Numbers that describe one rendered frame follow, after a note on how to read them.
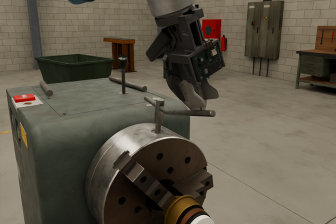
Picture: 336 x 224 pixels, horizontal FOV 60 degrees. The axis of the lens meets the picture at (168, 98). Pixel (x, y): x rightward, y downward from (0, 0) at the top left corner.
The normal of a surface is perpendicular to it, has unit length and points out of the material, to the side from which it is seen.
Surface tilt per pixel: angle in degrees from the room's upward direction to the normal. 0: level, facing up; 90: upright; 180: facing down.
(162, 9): 108
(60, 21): 90
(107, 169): 51
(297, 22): 90
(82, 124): 35
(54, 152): 87
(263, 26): 90
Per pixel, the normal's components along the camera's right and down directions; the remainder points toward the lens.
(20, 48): 0.55, 0.21
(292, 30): -0.83, 0.14
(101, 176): -0.72, -0.36
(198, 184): -0.13, -0.93
